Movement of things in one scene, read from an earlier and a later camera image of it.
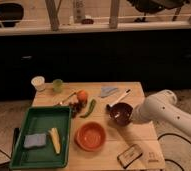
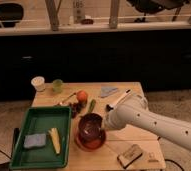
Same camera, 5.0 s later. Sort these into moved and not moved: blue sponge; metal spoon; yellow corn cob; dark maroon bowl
Moved: dark maroon bowl
Not moved: yellow corn cob; blue sponge; metal spoon
